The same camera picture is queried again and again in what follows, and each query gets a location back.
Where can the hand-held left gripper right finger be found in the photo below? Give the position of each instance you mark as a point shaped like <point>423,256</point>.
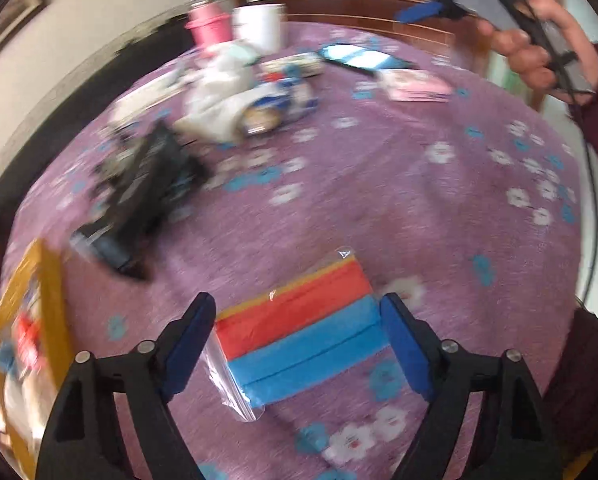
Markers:
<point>404,340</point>

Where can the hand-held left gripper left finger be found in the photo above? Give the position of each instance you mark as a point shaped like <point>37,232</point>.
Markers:
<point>191,340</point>

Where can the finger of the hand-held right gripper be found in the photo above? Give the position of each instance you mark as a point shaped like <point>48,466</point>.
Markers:
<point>421,12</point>

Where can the small bag of coloured felt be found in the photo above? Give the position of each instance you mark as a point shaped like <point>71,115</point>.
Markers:
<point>304,340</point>

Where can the yellow cardboard box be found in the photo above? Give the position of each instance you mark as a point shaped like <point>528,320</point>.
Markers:
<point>54,280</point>

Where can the person's right hand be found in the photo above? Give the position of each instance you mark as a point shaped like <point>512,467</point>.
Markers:
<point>529,67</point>

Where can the brown wooden cabinet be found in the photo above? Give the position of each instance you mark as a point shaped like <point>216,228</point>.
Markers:
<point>354,15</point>

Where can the pink tissue pack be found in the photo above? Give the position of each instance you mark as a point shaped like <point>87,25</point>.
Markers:
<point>414,85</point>

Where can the dark smartphone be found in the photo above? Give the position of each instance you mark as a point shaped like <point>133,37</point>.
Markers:
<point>351,56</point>

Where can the black packet with white print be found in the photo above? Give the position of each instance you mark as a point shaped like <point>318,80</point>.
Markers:
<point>114,252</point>
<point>154,175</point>

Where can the purple floral tablecloth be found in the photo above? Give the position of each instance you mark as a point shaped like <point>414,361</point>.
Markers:
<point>379,200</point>

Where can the white plastic tub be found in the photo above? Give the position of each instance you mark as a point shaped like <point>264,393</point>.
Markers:
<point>259,27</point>

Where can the blue floral tissue pack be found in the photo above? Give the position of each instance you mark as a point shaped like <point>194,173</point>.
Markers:
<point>279,105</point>

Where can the person's maroon garment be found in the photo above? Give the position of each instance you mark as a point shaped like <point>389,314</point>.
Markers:
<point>589,385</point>

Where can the pink bottle with knitted sleeve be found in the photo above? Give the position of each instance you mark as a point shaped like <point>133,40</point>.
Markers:
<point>209,27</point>

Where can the white packaged wipes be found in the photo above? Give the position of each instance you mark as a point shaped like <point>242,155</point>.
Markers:
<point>214,100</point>

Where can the white booklet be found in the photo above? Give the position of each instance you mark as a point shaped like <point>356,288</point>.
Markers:
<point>144,95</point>

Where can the black sofa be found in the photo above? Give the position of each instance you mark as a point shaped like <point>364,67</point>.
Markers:
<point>54,130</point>

